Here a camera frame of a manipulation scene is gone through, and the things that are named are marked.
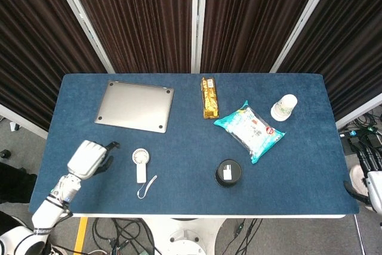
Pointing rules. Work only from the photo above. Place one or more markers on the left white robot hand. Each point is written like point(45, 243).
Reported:
point(86, 159)

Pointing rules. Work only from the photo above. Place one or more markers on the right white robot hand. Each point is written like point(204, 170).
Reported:
point(374, 189)

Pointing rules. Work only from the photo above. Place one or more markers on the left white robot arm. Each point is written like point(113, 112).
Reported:
point(49, 207)

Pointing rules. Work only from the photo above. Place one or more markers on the white handheld fan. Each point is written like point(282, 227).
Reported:
point(141, 174)

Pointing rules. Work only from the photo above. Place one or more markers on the grey closed laptop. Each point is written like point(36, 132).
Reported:
point(134, 105)

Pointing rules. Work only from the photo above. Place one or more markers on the black equipment case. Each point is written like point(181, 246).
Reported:
point(15, 183)

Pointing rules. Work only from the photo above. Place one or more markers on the small white floor object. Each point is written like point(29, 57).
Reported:
point(14, 126)

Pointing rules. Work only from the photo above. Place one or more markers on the small black floor object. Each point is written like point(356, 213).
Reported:
point(4, 153)

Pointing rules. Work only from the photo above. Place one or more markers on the blue table cloth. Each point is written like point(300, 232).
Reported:
point(185, 153)

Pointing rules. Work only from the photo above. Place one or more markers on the stacked floral paper cups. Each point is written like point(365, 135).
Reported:
point(283, 107)

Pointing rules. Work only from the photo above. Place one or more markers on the brown pleated curtain panel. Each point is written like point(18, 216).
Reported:
point(30, 43)
point(253, 19)
point(140, 19)
point(352, 28)

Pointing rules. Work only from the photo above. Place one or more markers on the teal wet wipes pack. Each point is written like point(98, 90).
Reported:
point(253, 132)

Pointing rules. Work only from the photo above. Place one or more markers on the gold foil snack package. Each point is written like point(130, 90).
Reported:
point(209, 99)

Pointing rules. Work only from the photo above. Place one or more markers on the black mesh pen holder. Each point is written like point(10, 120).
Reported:
point(228, 171)

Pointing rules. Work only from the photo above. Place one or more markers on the white partition base rail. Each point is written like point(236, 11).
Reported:
point(24, 122)
point(358, 111)

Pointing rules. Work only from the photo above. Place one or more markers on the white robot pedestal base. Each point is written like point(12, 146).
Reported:
point(185, 240)

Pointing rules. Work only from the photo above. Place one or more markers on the white table frame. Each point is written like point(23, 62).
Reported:
point(209, 216)

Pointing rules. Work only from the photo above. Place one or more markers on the white partition post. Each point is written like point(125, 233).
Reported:
point(303, 20)
point(199, 19)
point(83, 20)

